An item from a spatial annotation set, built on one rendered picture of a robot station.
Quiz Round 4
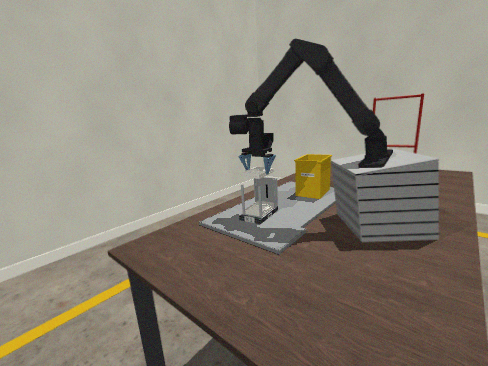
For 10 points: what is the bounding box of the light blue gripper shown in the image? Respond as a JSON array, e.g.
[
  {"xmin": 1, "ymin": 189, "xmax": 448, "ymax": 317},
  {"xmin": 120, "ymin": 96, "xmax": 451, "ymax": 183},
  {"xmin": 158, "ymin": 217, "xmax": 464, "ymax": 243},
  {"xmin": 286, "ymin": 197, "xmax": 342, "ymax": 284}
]
[{"xmin": 239, "ymin": 133, "xmax": 276, "ymax": 175}]

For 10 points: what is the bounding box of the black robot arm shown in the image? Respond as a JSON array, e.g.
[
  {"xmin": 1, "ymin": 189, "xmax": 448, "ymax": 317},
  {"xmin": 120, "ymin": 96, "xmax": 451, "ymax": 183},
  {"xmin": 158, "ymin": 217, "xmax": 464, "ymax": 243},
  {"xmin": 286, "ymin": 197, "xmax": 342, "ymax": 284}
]
[{"xmin": 229, "ymin": 39, "xmax": 393, "ymax": 168}]

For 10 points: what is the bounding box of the yellow open-top bin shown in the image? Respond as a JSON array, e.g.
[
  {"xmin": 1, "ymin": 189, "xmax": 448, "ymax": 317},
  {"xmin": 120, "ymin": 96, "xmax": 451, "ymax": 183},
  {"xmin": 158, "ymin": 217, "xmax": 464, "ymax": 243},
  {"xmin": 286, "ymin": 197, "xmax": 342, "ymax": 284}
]
[{"xmin": 294, "ymin": 154, "xmax": 332, "ymax": 199}]

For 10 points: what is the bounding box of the white well plate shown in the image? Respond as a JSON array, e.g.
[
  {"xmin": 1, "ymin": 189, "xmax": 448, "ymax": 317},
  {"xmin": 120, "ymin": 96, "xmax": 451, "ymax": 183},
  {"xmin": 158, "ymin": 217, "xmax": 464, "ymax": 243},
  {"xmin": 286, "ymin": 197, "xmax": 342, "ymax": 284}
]
[
  {"xmin": 245, "ymin": 200, "xmax": 274, "ymax": 217},
  {"xmin": 240, "ymin": 167, "xmax": 274, "ymax": 179}
]

